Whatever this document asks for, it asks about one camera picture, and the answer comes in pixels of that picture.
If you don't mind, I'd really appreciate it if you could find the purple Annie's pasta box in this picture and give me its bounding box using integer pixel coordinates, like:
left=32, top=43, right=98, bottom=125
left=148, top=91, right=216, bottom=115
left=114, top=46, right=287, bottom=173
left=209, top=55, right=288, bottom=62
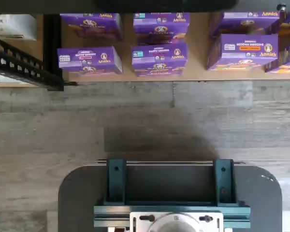
left=131, top=43, right=189, bottom=77
left=59, top=13, right=123, bottom=42
left=133, top=12, right=191, bottom=45
left=57, top=45, right=123, bottom=74
left=264, top=40, right=290, bottom=74
left=209, top=11, right=281, bottom=37

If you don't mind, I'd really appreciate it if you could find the purple Annie's hidden veggies box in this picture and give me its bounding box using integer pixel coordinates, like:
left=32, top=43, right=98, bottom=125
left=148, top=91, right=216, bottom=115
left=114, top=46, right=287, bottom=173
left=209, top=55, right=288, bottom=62
left=206, top=33, right=279, bottom=72

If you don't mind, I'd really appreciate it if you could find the white cardboard box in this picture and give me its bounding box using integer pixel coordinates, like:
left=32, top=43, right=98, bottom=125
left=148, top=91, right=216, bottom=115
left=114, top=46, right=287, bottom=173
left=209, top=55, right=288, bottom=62
left=0, top=14, right=38, bottom=41

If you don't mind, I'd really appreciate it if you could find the silver robot mounting plate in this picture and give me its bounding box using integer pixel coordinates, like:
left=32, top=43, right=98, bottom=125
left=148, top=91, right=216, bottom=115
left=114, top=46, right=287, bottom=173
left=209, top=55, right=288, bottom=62
left=130, top=211, right=224, bottom=232

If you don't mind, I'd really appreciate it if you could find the teal metal mounting bracket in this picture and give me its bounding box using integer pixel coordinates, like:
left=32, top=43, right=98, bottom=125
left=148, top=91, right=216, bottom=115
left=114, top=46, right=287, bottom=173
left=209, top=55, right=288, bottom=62
left=93, top=158, right=251, bottom=229

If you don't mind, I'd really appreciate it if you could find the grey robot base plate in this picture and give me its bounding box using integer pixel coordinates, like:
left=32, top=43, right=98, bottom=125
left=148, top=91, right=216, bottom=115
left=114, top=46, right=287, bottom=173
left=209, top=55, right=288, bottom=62
left=58, top=159, right=283, bottom=232

